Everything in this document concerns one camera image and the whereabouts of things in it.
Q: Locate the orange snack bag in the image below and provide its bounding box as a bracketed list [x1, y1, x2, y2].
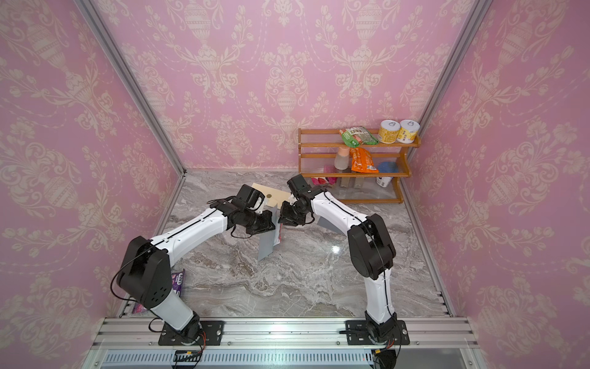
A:
[350, 148, 379, 174]

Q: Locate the yellow can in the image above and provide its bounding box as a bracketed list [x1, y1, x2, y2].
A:
[396, 119, 420, 144]
[378, 119, 401, 145]

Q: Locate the pink beige bottle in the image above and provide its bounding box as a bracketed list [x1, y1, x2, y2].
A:
[333, 146, 350, 171]

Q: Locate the wooden three-tier shelf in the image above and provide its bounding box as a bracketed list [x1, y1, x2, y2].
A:
[297, 129, 422, 204]

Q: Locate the white cup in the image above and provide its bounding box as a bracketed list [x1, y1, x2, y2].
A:
[376, 177, 393, 188]

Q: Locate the purple snack bag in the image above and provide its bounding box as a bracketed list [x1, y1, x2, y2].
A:
[132, 269, 186, 315]

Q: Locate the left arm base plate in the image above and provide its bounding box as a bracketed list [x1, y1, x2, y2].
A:
[158, 320, 225, 347]

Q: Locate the yellow can right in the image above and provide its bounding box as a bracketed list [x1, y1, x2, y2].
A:
[396, 119, 420, 144]

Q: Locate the magenta pink item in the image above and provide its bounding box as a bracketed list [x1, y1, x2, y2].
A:
[311, 165, 337, 186]

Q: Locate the green snack packet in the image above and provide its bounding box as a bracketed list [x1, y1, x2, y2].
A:
[340, 126, 379, 149]

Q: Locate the red bordered pink card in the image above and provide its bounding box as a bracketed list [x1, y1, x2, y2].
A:
[273, 223, 283, 247]

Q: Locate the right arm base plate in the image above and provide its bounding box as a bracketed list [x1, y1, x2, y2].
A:
[339, 320, 410, 346]

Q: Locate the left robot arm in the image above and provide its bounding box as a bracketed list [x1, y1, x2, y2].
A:
[113, 185, 276, 344]

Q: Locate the blue cloth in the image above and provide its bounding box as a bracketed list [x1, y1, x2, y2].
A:
[377, 161, 399, 177]

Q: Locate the aluminium front rail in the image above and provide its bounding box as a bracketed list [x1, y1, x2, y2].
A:
[83, 318, 486, 368]

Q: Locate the grey envelope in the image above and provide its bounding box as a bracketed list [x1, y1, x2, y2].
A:
[317, 217, 344, 235]

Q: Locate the cream yellow envelope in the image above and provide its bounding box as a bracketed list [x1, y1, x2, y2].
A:
[252, 183, 291, 208]

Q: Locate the yellow can left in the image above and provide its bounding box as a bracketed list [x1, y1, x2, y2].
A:
[378, 119, 401, 145]

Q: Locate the teal green envelope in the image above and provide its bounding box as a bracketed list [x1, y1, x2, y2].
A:
[258, 208, 280, 261]

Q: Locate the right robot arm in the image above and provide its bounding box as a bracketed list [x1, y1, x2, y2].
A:
[279, 175, 400, 344]

